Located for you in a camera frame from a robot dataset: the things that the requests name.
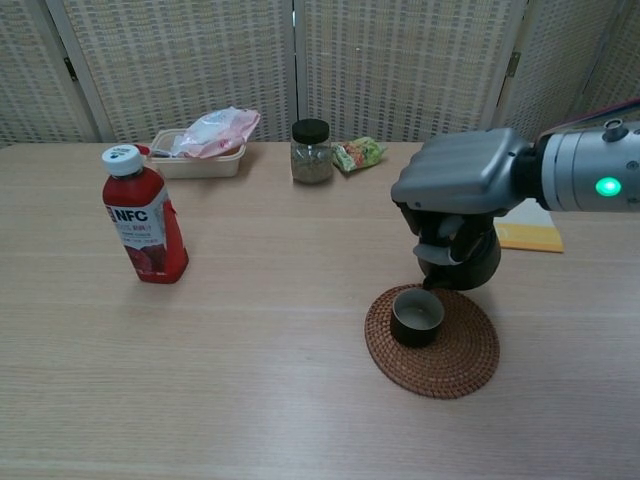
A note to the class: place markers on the beige plastic food container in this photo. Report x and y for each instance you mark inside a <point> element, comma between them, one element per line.
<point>200,167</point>

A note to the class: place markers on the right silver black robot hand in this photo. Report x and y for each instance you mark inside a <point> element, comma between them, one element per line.
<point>460,170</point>

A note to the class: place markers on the red juice bottle white cap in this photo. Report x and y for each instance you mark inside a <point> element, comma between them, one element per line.
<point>145,225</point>

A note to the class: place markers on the black teapot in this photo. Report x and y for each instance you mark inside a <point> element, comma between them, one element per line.
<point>480,265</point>

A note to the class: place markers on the green orange snack packet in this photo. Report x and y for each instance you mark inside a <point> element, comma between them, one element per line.
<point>360,152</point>

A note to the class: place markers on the woven folding screen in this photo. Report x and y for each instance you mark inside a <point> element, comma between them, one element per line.
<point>200,65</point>

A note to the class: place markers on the white yellow booklet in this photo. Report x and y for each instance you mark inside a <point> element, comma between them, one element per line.
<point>532,232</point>

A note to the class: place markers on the round brown woven coaster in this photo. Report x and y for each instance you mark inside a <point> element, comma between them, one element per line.
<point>450,365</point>

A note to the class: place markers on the small dark teacup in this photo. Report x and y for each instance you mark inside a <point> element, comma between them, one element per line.
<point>417,325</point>

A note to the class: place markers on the glass jar black lid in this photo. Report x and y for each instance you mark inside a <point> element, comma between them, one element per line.
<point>311,160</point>

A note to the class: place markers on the pink white plastic bag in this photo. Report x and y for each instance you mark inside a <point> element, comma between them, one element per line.
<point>220,130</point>

